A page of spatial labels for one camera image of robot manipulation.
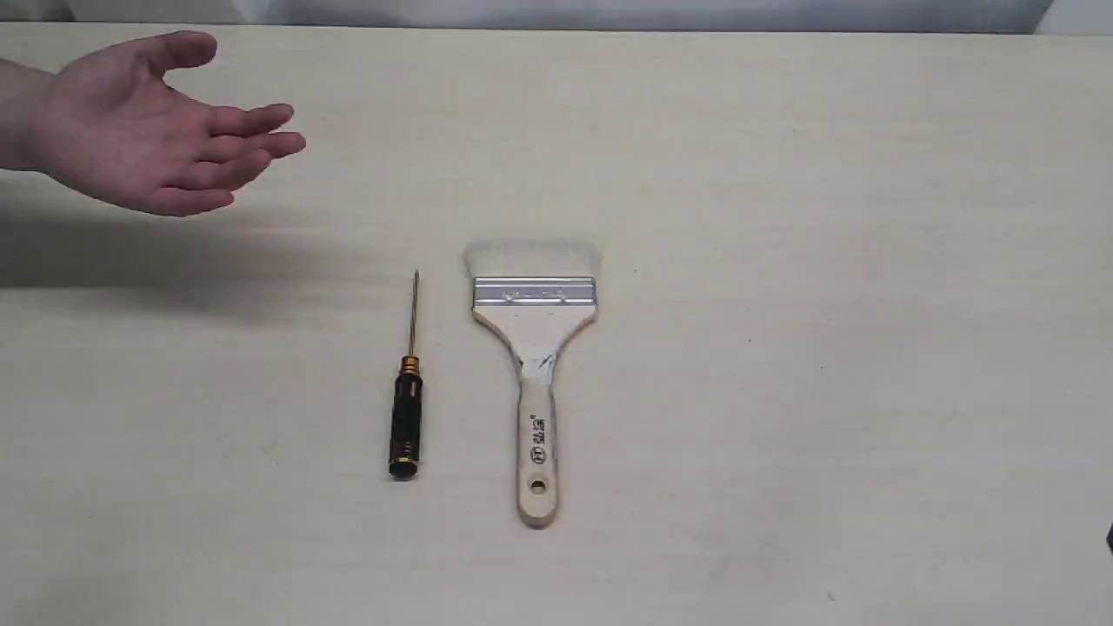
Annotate bare human forearm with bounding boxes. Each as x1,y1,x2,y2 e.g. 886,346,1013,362
1,59,53,172

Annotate open bare human hand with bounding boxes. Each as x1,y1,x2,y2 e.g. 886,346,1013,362
21,30,307,217

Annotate black gold precision screwdriver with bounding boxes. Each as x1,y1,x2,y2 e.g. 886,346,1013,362
387,270,423,481

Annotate wooden handled paintbrush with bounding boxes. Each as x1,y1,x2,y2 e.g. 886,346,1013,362
463,239,601,529

